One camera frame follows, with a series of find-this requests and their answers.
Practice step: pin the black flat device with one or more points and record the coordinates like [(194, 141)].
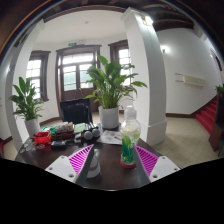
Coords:
[(58, 144)]

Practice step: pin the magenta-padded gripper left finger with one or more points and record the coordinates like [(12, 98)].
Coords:
[(60, 167)]

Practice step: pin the flat round red coaster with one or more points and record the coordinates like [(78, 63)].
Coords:
[(128, 164)]

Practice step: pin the dark-framed window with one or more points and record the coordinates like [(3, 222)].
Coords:
[(121, 55), (36, 76)]

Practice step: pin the black chair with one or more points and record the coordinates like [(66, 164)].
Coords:
[(76, 111)]

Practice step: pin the clear green-labelled drink bottle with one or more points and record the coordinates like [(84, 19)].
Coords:
[(130, 133)]

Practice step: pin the dark wooden double door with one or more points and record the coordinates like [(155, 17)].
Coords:
[(75, 75)]

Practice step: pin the basket of snacks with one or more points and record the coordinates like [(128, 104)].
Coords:
[(63, 130)]

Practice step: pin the dark wooden cabinet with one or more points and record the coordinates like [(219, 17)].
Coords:
[(217, 128)]

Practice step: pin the grey round ball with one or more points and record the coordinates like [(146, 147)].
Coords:
[(88, 135), (96, 132)]

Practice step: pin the white wall-mounted unit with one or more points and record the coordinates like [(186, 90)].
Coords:
[(190, 80)]

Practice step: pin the large potted plant white pot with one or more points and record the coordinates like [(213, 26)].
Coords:
[(110, 86)]

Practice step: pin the red carpeted staircase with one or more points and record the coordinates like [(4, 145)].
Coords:
[(208, 116)]

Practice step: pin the printed paper leaflet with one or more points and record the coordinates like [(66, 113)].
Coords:
[(111, 137)]

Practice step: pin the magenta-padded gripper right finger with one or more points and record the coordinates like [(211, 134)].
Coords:
[(159, 166)]

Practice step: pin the small potted plant white pot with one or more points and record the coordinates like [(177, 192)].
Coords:
[(27, 103)]

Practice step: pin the red box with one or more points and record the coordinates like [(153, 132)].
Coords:
[(43, 137)]

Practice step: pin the wall lamp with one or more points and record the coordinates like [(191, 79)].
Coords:
[(163, 50)]

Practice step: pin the green book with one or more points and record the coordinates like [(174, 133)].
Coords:
[(79, 128)]

